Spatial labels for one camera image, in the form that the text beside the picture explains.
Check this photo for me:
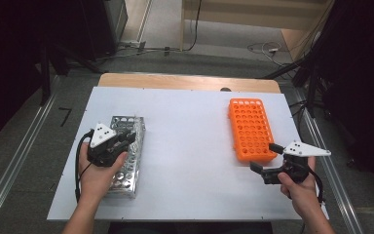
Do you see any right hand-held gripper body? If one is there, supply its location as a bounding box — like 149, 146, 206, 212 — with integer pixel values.
279, 140, 332, 183

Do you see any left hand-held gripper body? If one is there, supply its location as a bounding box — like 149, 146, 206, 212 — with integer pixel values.
87, 122, 128, 168

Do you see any metal test tube rack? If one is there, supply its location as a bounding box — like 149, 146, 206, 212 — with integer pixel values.
101, 115, 146, 200

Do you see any orange plastic test tube rack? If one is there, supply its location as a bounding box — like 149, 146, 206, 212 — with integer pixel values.
228, 97, 279, 164

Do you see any person's right hand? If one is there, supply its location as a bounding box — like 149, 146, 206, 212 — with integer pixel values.
277, 157, 322, 222

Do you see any person's left hand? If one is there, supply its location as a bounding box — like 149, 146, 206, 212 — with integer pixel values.
77, 142, 130, 209

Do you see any black metal stand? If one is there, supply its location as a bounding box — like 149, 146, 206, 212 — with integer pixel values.
261, 55, 320, 119
38, 42, 105, 106

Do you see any white table board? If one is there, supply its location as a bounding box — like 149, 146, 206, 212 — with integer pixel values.
47, 86, 330, 222

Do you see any person's dark clothing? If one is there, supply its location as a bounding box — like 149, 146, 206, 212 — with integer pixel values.
108, 221, 274, 234

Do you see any black curtain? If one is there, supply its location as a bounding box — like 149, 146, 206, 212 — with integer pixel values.
301, 0, 374, 196
0, 0, 105, 150

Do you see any grey cabinet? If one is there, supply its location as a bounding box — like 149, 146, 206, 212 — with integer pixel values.
102, 0, 130, 47

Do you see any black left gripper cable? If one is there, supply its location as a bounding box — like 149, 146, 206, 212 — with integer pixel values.
73, 129, 95, 203

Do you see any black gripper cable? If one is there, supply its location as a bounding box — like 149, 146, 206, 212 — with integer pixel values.
73, 129, 95, 203
306, 167, 325, 205

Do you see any metal floor rail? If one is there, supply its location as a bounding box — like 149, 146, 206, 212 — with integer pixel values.
0, 76, 62, 234
291, 87, 366, 234

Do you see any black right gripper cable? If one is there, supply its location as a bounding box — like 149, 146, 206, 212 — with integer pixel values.
306, 167, 325, 205

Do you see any black floor cable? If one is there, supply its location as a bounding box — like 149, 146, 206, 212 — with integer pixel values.
288, 99, 308, 119

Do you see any grey floor cable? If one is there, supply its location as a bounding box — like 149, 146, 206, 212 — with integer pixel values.
96, 46, 183, 62

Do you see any white cable with plug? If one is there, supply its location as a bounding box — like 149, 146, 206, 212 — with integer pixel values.
246, 41, 293, 67

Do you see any black hanging cable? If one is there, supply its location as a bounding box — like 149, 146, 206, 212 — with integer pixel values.
183, 0, 204, 53

